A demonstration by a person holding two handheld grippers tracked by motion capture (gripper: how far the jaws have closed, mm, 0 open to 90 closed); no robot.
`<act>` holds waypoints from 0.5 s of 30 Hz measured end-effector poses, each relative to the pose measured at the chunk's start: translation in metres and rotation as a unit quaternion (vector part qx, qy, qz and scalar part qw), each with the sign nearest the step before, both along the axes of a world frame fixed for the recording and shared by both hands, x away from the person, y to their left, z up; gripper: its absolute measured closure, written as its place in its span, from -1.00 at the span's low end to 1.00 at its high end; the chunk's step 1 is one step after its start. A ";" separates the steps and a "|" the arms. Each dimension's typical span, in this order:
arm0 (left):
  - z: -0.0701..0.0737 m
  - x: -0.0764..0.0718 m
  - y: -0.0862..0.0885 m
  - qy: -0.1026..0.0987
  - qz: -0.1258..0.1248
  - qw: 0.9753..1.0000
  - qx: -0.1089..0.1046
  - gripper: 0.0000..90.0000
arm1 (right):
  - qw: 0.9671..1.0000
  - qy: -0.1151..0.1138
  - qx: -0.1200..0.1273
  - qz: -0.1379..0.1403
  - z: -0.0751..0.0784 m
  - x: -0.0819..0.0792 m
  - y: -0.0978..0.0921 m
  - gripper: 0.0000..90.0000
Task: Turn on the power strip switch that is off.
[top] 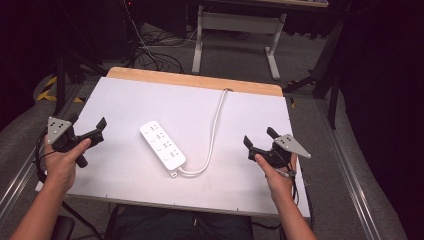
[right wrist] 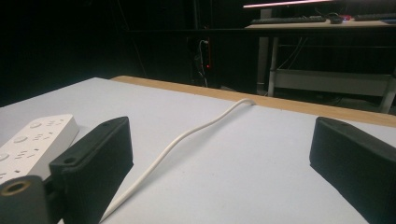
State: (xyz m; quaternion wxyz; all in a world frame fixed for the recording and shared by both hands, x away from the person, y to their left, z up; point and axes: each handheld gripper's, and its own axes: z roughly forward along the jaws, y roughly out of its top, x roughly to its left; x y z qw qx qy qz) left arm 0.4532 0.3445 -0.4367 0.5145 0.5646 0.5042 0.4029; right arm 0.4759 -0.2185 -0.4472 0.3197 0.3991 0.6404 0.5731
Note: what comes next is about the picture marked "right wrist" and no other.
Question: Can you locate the black computer mouse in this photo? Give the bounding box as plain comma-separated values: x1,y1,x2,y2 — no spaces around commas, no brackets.
328,12,344,25

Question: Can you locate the black keyboard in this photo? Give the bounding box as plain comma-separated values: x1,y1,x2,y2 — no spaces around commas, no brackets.
354,12,396,22
250,16,327,26

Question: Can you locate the monitor with lit edge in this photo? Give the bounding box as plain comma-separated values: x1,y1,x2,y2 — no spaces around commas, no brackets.
242,0,337,9

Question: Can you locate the white power cable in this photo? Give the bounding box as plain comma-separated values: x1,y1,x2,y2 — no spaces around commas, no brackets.
100,98,257,223

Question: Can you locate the dark device with red light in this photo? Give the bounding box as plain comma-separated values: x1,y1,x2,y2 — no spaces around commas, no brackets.
194,37,213,88

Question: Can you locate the background desk with metal legs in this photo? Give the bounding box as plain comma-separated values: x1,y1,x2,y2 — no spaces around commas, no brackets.
244,19,396,114

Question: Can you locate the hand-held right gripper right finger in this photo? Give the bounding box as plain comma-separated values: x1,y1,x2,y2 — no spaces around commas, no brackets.
309,116,396,224

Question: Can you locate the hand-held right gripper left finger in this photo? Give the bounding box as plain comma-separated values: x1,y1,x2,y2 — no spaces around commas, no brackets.
49,116,134,224

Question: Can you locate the white power strip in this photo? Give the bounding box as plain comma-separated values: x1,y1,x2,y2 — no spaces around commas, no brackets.
0,113,80,185

